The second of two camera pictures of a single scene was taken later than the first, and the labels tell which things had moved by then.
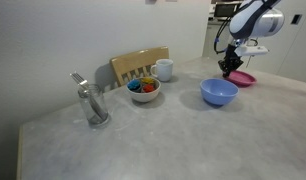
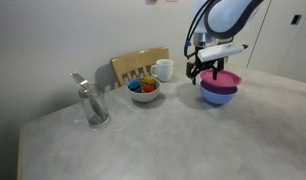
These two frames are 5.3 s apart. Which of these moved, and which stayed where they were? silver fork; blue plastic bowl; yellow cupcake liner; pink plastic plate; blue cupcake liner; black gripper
Moved: pink plastic plate; black gripper
Stayed: yellow cupcake liner; silver fork; blue cupcake liner; blue plastic bowl
